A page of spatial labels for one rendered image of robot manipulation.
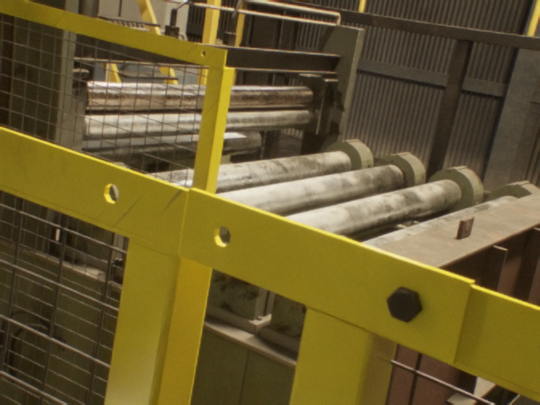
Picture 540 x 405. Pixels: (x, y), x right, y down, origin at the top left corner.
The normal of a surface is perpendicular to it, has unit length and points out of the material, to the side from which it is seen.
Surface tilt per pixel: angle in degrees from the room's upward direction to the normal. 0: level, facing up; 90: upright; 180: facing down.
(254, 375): 90
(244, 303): 90
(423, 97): 90
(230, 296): 90
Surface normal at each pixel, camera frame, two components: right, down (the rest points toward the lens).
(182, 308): 0.82, 0.27
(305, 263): -0.55, 0.11
